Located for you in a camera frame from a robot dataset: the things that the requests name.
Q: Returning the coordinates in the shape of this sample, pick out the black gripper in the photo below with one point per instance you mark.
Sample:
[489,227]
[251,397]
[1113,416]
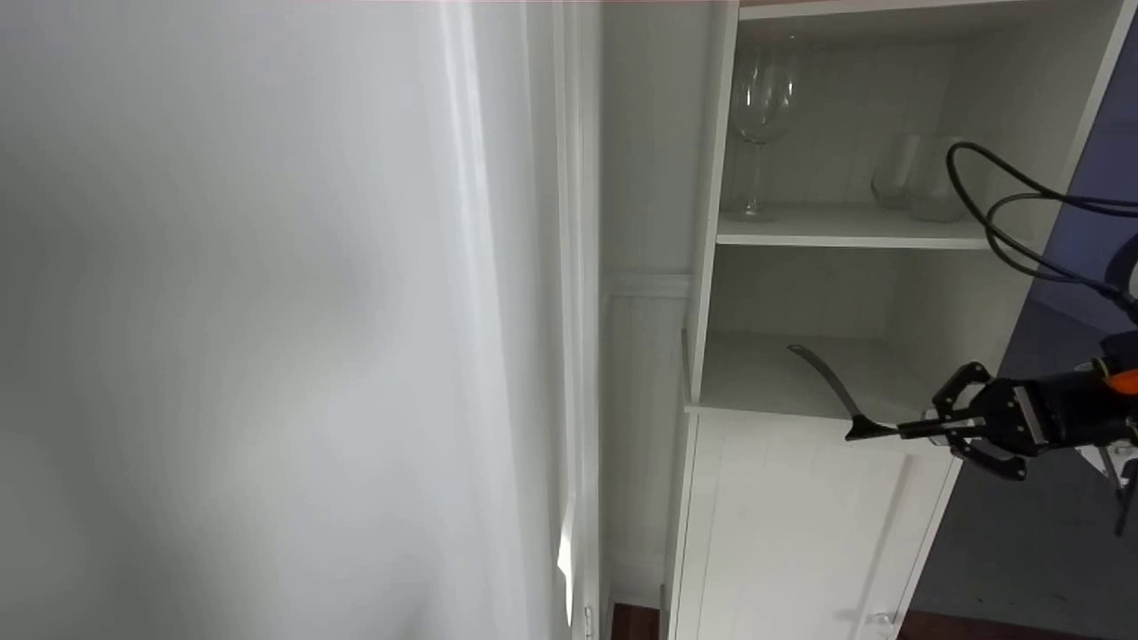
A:
[1034,414]

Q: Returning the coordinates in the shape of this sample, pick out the black slotted spatula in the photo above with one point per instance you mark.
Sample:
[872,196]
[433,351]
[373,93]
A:
[863,423]

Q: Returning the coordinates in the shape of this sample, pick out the white shelf cabinet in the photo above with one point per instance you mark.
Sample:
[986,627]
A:
[791,532]

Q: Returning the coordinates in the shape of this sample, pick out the clear stemless glass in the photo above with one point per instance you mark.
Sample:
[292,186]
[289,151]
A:
[910,176]

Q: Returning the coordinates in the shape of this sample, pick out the clear wine glass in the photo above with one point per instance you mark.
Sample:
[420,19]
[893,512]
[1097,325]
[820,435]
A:
[761,97]

